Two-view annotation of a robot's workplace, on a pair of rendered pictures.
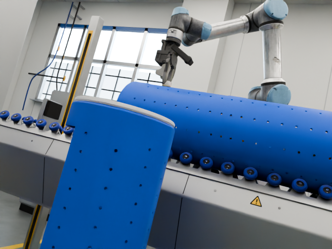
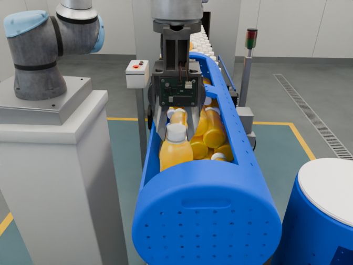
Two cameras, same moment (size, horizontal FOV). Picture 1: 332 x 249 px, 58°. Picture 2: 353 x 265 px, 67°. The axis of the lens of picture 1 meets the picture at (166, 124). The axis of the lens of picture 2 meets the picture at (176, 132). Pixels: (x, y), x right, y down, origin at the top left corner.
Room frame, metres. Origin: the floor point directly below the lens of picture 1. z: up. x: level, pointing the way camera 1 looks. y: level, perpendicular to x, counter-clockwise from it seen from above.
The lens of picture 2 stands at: (1.44, 0.45, 1.52)
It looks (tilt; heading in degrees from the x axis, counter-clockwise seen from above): 31 degrees down; 249
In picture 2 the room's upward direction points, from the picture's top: straight up
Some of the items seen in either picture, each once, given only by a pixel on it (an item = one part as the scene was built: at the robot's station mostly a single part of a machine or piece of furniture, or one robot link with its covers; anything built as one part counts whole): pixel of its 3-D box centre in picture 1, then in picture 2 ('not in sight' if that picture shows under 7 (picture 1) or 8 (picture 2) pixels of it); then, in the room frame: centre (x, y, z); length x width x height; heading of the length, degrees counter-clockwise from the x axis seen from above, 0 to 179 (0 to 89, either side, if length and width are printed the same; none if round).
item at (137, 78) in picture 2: not in sight; (138, 73); (1.13, -0.99, 1.05); 0.20 x 0.10 x 0.10; 69
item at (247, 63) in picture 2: not in sight; (237, 134); (0.46, -0.92, 0.55); 0.04 x 0.04 x 1.10; 69
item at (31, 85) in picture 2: not in sight; (38, 75); (1.56, -0.45, 1.25); 0.15 x 0.15 x 0.10
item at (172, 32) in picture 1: (174, 36); (179, 5); (1.29, 0.06, 1.49); 0.08 x 0.08 x 0.05
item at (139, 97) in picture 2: not in sight; (144, 154); (1.13, -0.99, 0.50); 0.04 x 0.04 x 1.00; 69
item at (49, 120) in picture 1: (49, 116); not in sight; (1.42, 0.55, 1.00); 0.10 x 0.04 x 0.15; 159
